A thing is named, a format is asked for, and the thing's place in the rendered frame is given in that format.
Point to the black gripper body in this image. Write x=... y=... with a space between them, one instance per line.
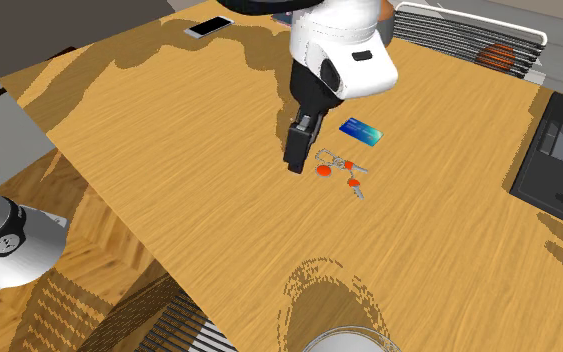
x=310 y=95

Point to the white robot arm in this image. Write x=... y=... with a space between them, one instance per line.
x=339 y=44

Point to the blue card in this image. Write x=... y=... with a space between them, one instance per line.
x=361 y=131

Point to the silver smartphone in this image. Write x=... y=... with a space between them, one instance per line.
x=209 y=27

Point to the wooden table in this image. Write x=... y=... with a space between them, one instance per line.
x=188 y=146

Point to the orange round object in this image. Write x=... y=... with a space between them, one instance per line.
x=495 y=56

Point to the black flat box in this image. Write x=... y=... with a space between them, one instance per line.
x=534 y=180

